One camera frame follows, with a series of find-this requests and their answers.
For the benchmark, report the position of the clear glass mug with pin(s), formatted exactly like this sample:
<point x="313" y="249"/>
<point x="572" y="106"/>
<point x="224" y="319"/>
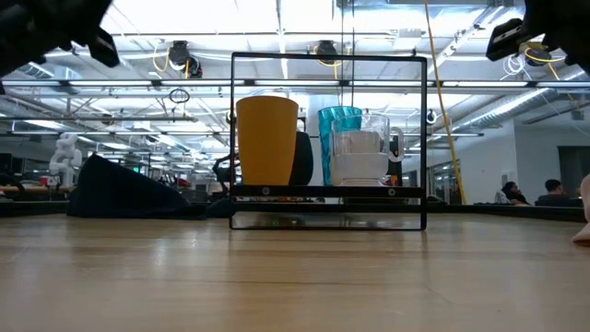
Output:
<point x="364" y="124"/>

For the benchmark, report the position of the white ceramic mug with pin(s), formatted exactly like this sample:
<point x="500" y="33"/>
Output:
<point x="362" y="161"/>

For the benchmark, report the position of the orange plastic cup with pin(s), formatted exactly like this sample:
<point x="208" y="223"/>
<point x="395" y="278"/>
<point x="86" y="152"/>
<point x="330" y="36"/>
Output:
<point x="267" y="143"/>

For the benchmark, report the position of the teal plastic tumbler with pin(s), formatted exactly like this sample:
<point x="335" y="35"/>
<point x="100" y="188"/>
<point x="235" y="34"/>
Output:
<point x="325" y="138"/>

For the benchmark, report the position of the black mug yellow inside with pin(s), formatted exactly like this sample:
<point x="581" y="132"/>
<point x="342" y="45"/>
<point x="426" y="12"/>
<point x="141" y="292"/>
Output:
<point x="303" y="161"/>

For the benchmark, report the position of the white humanoid robot figure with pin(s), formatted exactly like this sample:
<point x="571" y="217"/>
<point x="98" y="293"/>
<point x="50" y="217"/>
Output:
<point x="65" y="159"/>

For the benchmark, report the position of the person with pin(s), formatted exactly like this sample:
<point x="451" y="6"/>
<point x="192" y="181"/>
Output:
<point x="555" y="193"/>
<point x="512" y="193"/>

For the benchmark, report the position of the pink cloth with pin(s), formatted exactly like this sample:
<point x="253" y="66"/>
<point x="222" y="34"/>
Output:
<point x="584" y="207"/>

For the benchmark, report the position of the navy blue cloth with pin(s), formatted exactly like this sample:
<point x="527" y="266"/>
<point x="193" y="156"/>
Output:
<point x="124" y="193"/>

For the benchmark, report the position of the light wooden board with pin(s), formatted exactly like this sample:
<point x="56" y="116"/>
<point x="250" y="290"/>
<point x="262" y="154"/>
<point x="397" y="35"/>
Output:
<point x="322" y="191"/>

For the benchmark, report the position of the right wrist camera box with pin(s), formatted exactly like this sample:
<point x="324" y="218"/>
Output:
<point x="504" y="39"/>

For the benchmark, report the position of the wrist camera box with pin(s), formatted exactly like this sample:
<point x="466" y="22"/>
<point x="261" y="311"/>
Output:
<point x="105" y="48"/>
<point x="504" y="39"/>

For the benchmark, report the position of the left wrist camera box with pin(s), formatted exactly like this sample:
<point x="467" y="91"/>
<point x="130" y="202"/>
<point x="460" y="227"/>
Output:
<point x="105" y="48"/>

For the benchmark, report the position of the black aluminium table frame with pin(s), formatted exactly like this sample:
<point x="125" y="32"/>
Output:
<point x="507" y="211"/>

